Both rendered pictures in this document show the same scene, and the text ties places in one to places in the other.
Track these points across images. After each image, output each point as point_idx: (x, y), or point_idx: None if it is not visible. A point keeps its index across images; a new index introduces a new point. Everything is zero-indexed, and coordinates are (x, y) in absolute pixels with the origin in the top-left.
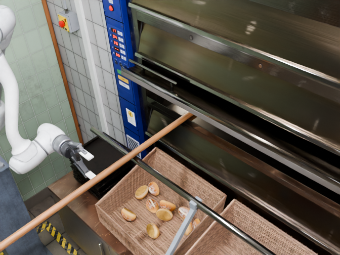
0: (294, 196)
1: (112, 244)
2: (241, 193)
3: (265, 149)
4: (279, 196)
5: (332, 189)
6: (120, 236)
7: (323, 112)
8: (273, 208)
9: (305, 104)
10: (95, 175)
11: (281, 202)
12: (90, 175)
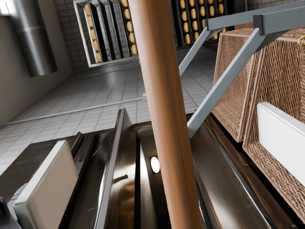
0: (211, 199)
1: None
2: (269, 226)
3: (104, 191)
4: (226, 205)
5: (115, 151)
6: None
7: (80, 213)
8: (247, 196)
9: (76, 226)
10: (273, 153)
11: (231, 199)
12: (286, 142)
